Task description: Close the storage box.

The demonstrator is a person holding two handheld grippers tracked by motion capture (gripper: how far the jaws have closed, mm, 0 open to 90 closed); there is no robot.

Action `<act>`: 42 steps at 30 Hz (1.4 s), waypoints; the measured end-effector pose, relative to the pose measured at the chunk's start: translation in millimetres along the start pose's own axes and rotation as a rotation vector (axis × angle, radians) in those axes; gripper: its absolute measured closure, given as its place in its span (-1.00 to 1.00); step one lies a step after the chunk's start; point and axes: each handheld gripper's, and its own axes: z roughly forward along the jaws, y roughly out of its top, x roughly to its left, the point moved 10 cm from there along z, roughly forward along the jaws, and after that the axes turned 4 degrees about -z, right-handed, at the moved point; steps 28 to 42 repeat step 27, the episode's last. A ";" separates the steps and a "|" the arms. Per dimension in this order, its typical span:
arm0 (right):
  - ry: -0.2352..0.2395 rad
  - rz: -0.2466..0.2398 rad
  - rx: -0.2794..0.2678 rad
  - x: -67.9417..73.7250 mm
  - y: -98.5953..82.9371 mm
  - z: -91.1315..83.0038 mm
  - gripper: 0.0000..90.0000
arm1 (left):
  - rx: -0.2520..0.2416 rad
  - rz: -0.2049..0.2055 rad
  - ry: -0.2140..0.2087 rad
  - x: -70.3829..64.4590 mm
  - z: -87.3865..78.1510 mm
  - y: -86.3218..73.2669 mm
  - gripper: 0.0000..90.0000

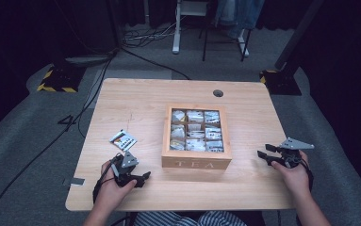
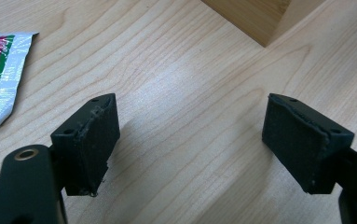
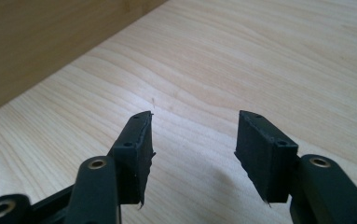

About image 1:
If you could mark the white desk frame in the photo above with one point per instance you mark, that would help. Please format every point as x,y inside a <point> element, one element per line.
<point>176,34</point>

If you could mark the wooden tea box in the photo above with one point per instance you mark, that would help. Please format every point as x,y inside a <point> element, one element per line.
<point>197,158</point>

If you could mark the grey tape piece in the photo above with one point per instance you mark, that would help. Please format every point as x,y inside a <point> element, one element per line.
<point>76,181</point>

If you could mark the black slanted stand pole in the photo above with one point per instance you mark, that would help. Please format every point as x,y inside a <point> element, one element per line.
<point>297,34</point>

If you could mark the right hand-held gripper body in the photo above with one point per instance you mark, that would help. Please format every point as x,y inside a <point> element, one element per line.
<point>291,157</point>

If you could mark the black yellow striped stand base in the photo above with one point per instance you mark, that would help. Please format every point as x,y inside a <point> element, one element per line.
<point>280,83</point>
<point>60,80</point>

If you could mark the black metal stool frame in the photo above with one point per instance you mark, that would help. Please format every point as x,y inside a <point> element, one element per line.
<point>204,44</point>

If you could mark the person's right hand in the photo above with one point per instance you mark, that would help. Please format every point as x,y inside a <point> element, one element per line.
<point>296,179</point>

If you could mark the pile of tea packets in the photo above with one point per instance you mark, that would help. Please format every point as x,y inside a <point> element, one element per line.
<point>197,130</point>

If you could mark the blue denim cloth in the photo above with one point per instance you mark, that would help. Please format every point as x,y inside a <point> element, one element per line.
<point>241,15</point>

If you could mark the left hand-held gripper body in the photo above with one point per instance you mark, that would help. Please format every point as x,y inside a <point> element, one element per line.
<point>123,171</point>

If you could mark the white striped tea bag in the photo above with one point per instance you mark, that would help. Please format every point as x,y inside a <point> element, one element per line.
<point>123,140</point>

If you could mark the grey flat stand base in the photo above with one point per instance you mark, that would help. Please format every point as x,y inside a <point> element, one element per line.
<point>88,59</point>

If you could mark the person's striped pants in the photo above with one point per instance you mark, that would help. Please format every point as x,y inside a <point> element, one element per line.
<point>168,219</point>

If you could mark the person's left hand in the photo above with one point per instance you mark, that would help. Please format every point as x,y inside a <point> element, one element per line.
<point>110,194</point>

